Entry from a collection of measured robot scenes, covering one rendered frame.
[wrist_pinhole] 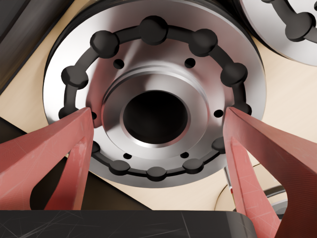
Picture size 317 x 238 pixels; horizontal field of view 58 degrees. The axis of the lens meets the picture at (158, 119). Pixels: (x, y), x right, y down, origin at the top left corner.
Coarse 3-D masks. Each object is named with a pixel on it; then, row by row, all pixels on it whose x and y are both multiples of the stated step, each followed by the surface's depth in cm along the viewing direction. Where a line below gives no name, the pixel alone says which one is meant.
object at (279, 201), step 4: (284, 192) 17; (272, 196) 17; (276, 196) 17; (280, 196) 17; (284, 196) 17; (268, 200) 17; (272, 200) 17; (276, 200) 17; (280, 200) 17; (284, 200) 17; (272, 204) 17; (276, 204) 17; (280, 204) 17; (284, 204) 17; (276, 208) 17; (280, 208) 17; (284, 208) 18; (276, 212) 18; (280, 212) 18; (280, 216) 18; (280, 220) 18
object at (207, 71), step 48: (144, 0) 10; (192, 0) 11; (96, 48) 12; (144, 48) 11; (192, 48) 12; (240, 48) 11; (48, 96) 12; (96, 96) 12; (240, 96) 13; (96, 144) 15
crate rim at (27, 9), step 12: (0, 0) 4; (12, 0) 4; (24, 0) 4; (36, 0) 4; (0, 12) 4; (12, 12) 4; (24, 12) 4; (0, 24) 4; (12, 24) 4; (0, 36) 4; (0, 48) 5
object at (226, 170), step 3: (225, 168) 15; (225, 171) 15; (228, 171) 15; (225, 174) 15; (228, 174) 15; (225, 177) 15; (228, 177) 15; (228, 180) 15; (228, 183) 15; (228, 186) 15; (231, 186) 14; (231, 189) 14; (231, 192) 14; (234, 201) 14; (234, 204) 14
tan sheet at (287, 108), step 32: (224, 0) 13; (32, 64) 15; (288, 64) 15; (0, 96) 16; (32, 96) 16; (160, 96) 16; (288, 96) 16; (32, 128) 17; (288, 128) 18; (256, 160) 19; (128, 192) 21; (160, 192) 21; (192, 192) 21
